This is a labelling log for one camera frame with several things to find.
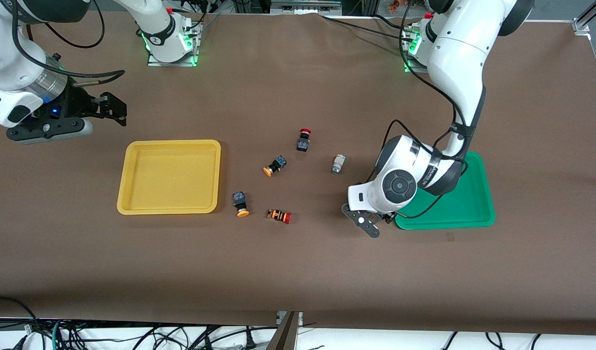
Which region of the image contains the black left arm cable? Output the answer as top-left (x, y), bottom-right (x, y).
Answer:
top-left (371, 15), bottom-right (473, 220)

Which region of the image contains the yellow plastic tray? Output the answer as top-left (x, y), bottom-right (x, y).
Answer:
top-left (117, 140), bottom-right (222, 215)

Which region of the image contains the green plastic tray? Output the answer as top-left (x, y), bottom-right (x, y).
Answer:
top-left (394, 151), bottom-right (496, 230)

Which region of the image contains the table support beam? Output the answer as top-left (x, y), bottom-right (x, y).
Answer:
top-left (266, 311), bottom-right (304, 350)

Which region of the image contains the yellow push button switch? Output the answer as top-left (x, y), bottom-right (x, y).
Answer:
top-left (263, 155), bottom-right (287, 177)
top-left (232, 191), bottom-right (250, 218)

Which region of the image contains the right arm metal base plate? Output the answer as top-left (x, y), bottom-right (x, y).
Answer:
top-left (146, 18), bottom-right (202, 68)

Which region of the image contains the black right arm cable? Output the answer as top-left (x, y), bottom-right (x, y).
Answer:
top-left (11, 0), bottom-right (126, 88)

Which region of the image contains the silver metal frame rail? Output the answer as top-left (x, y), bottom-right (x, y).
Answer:
top-left (271, 0), bottom-right (343, 15)

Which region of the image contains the green floor cable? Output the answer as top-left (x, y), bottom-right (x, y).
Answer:
top-left (51, 318), bottom-right (85, 350)

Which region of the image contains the red button with orange body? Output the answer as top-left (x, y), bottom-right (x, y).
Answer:
top-left (267, 208), bottom-right (292, 225)

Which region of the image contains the black cable across table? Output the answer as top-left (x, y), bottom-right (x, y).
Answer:
top-left (319, 14), bottom-right (410, 42)

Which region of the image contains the brown table cover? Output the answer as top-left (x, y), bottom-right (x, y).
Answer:
top-left (0, 10), bottom-right (596, 336)

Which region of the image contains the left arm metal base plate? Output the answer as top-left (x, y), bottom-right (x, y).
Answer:
top-left (401, 22), bottom-right (432, 73)

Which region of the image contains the aluminium corner post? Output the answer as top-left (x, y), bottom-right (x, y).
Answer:
top-left (572, 0), bottom-right (596, 35)

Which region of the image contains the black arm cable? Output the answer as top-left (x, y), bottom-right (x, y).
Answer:
top-left (11, 0), bottom-right (126, 88)
top-left (371, 15), bottom-right (473, 220)

